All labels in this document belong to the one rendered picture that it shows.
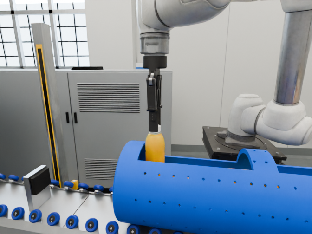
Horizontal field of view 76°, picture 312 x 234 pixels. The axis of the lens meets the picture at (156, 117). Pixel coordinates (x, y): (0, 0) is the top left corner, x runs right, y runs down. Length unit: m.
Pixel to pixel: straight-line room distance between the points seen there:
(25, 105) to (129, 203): 2.10
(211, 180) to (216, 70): 2.85
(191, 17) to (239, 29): 2.99
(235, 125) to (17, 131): 2.31
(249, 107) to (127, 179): 0.75
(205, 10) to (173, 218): 0.54
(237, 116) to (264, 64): 2.48
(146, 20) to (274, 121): 0.74
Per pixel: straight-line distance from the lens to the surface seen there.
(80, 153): 2.46
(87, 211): 0.93
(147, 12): 0.59
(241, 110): 1.15
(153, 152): 0.66
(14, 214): 0.98
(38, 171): 0.97
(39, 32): 1.21
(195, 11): 0.48
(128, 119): 2.14
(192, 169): 0.61
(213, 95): 3.39
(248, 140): 1.21
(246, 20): 3.52
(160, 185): 0.61
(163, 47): 0.60
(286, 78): 1.01
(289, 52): 0.98
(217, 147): 1.13
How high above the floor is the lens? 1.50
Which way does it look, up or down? 15 degrees down
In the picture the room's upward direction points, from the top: straight up
